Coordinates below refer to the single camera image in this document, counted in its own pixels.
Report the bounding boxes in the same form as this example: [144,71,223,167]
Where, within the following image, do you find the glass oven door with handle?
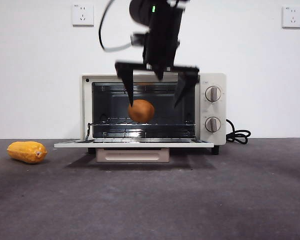
[53,139,215,163]

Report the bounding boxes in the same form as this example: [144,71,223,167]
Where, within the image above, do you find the beige oven knob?
[204,116,222,133]
[205,86,222,103]

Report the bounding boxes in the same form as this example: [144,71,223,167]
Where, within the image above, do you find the cream Toshiba toaster oven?
[79,72,227,156]

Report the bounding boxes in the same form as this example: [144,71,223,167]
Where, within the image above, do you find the yellow wrapped corn cob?
[6,141,49,165]

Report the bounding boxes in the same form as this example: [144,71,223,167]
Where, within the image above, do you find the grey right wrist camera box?
[129,31,151,48]

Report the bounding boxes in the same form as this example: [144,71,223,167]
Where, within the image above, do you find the metal wire oven rack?
[86,116,197,141]

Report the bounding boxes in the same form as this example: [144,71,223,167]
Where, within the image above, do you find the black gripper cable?
[98,0,134,53]

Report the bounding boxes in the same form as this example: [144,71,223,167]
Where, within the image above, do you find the white wall socket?
[281,6,300,30]
[72,4,95,28]

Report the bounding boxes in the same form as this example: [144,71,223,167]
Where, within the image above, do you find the black oven power cable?
[225,118,252,146]

